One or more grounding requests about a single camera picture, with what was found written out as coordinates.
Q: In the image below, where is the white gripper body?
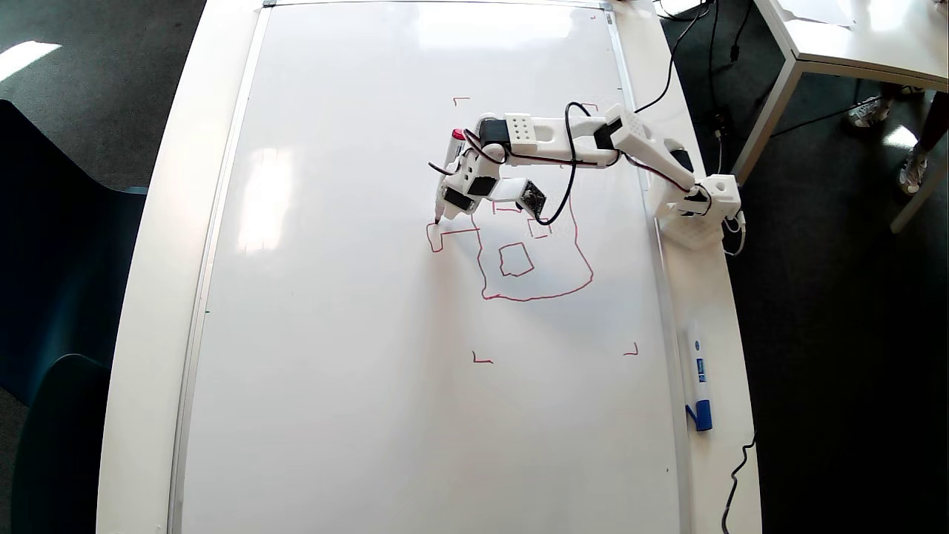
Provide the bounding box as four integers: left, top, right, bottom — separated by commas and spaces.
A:
439, 152, 505, 217

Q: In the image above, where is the red whiteboard marker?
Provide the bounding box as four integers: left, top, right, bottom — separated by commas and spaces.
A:
434, 129, 466, 225

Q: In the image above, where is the large whiteboard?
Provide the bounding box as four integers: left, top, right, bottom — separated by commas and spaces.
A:
167, 0, 695, 534

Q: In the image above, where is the white blue board marker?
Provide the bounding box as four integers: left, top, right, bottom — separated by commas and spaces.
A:
684, 320, 714, 432

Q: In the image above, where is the person wearing white sneakers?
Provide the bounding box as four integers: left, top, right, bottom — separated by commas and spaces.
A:
847, 83, 949, 195

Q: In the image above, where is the dark teal chair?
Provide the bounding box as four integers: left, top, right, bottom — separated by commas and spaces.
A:
0, 99, 149, 407
11, 354, 113, 534

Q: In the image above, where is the white side table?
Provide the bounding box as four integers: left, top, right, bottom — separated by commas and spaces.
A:
730, 0, 949, 234

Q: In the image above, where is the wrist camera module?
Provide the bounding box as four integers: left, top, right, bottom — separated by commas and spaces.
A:
517, 180, 548, 218

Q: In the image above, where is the black camera cable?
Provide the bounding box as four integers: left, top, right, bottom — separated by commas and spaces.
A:
535, 0, 714, 225

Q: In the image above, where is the white base cable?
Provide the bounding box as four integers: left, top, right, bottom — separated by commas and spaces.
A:
721, 210, 747, 257

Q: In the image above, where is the black cable with plug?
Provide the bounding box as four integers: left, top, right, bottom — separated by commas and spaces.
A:
729, 0, 754, 65

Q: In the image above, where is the black cable on table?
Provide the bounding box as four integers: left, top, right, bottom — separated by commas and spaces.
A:
721, 432, 757, 534

